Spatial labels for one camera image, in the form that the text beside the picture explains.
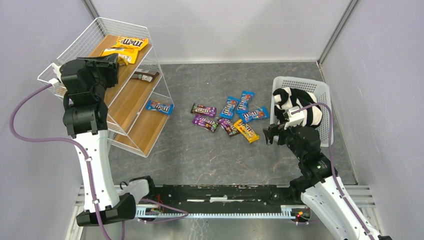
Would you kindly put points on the yellow M&M bag bottom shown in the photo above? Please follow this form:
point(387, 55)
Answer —
point(126, 56)

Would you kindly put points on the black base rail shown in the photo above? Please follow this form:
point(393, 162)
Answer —
point(223, 202)

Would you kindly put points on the blue M&M bag left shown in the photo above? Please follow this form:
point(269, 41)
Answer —
point(229, 108)

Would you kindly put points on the blue M&M bag right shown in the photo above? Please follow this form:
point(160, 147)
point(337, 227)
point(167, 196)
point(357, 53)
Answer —
point(257, 114)

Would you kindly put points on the black white striped cloth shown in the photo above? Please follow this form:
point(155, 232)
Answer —
point(286, 98)

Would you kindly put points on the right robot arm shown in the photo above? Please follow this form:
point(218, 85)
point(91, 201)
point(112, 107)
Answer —
point(320, 187)

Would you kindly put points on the yellow M&M bag top shelf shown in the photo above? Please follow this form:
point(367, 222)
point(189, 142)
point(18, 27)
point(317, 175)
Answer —
point(131, 43)

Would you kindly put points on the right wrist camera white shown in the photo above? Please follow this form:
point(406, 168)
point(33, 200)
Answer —
point(294, 117)

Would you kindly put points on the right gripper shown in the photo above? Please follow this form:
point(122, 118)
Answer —
point(276, 134)

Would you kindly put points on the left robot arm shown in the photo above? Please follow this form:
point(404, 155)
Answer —
point(86, 80)

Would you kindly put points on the white wire shelf rack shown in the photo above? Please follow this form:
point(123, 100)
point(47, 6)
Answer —
point(130, 126)

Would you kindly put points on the blue M&M bag upper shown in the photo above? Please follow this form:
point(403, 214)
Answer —
point(243, 106)

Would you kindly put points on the brown M&M bag on shelf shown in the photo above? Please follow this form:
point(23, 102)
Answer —
point(145, 75)

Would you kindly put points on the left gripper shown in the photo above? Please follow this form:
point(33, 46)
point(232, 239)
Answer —
point(108, 67)

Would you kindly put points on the purple brown M&M bag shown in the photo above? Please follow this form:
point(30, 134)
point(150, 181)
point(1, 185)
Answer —
point(228, 127)

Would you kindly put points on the white plastic basket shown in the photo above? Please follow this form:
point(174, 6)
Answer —
point(322, 92)

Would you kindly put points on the blue M&M bag on shelf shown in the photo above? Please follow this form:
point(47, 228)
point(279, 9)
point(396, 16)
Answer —
point(163, 108)

